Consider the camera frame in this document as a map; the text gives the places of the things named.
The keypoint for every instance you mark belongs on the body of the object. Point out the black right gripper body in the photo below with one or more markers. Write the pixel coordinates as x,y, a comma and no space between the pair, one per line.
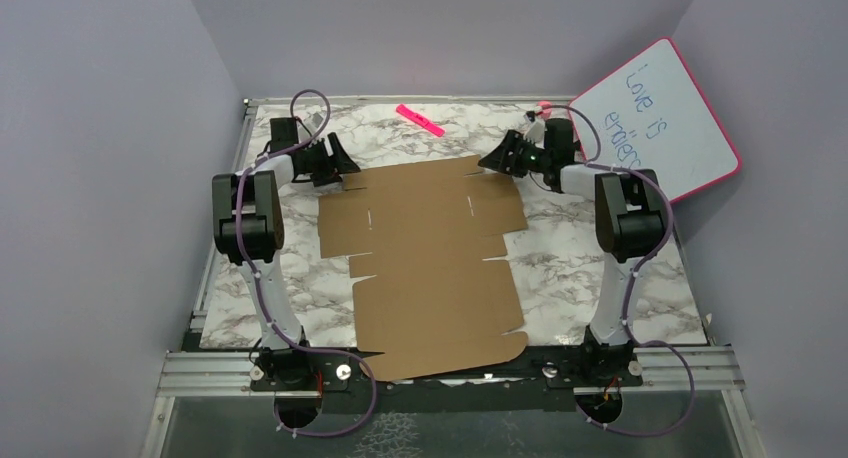
530,159

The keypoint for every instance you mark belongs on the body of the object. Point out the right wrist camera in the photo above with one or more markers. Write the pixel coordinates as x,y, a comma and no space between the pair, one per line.
535,130

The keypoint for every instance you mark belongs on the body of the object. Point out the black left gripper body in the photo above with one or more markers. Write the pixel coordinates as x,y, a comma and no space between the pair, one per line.
319,170

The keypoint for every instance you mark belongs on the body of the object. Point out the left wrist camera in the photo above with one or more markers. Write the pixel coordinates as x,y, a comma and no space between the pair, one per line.
312,122

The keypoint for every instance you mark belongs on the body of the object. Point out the pink-framed whiteboard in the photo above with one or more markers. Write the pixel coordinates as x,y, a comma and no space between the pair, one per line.
650,113

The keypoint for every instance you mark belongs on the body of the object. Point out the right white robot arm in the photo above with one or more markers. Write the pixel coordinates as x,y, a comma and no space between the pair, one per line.
633,222

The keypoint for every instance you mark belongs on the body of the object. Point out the pink-capped pen jar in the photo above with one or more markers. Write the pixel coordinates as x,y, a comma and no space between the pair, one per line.
544,109

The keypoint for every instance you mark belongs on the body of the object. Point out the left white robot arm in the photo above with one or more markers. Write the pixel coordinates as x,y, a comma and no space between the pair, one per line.
248,229

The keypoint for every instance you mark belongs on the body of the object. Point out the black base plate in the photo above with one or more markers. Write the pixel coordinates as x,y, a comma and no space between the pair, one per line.
547,378

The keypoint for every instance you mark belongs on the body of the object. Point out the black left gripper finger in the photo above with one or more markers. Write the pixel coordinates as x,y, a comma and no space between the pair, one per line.
342,161
316,151

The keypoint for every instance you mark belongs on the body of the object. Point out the brown cardboard box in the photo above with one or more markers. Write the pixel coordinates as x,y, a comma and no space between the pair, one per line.
432,289

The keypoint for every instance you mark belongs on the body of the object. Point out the aluminium frame rail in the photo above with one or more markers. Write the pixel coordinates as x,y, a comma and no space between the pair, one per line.
211,411

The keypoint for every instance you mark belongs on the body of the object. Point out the pink highlighter marker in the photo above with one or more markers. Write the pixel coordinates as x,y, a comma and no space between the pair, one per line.
420,120

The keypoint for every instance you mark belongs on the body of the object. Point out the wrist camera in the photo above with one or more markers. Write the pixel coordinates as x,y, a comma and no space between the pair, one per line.
312,122
535,130

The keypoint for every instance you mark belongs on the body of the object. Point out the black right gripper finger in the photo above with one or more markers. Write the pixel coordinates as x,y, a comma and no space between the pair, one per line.
512,141
499,160

